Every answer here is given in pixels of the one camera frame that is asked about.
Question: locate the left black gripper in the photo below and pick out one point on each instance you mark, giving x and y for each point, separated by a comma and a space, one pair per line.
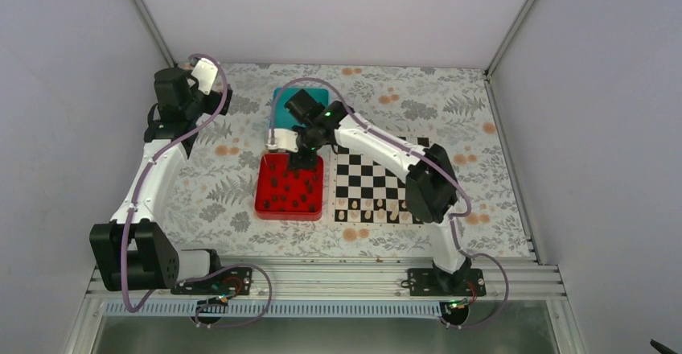
215, 104

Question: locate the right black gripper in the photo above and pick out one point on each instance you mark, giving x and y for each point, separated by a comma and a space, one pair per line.
298, 162

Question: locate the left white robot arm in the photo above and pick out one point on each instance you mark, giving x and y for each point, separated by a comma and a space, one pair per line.
132, 247

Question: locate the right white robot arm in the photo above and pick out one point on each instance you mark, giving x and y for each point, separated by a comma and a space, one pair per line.
433, 193

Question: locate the floral patterned table mat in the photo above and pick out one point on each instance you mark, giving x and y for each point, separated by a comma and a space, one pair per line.
212, 204

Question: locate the teal plastic box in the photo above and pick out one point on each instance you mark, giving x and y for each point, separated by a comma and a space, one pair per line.
299, 109

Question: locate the red plastic tray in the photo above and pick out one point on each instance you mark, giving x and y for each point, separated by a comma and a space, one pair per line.
286, 194

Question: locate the black white chessboard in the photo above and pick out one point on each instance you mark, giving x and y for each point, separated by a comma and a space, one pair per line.
364, 194

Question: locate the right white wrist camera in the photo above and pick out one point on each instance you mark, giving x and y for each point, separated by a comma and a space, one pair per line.
279, 140

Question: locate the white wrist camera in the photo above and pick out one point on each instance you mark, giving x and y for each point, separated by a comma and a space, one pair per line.
279, 140
205, 73

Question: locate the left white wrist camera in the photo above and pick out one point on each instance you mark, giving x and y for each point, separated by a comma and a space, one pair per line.
205, 73

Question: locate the aluminium corner post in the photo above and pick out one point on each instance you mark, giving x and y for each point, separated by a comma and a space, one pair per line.
153, 30

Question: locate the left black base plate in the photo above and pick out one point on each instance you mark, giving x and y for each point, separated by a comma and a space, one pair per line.
236, 281

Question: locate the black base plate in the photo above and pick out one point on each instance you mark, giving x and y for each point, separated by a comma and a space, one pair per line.
430, 282
236, 281

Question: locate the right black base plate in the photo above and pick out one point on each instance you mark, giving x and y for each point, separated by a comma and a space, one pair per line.
430, 282

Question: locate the aluminium mounting rail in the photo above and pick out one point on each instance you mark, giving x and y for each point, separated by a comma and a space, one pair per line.
364, 278

